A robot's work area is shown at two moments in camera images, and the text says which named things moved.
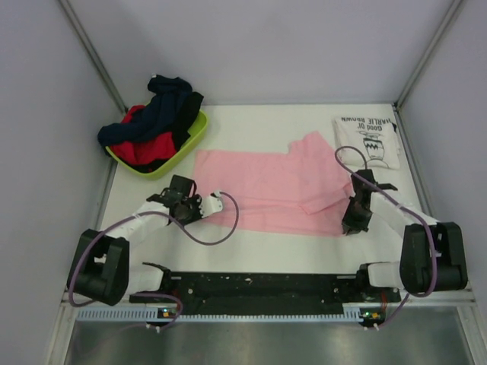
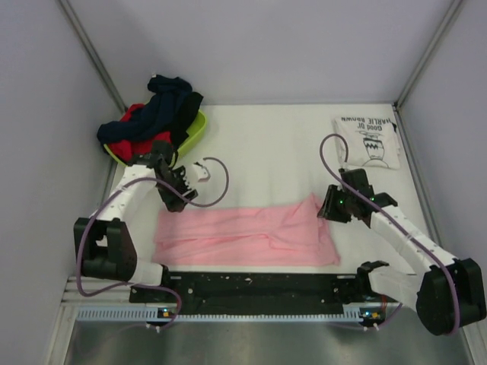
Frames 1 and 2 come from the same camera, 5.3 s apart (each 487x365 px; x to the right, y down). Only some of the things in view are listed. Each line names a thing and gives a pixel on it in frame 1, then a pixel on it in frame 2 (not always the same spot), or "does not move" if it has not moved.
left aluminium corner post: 101,69 does not move
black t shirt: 186,115 does not move
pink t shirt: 301,192 to 286,233
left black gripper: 195,200 to 174,203
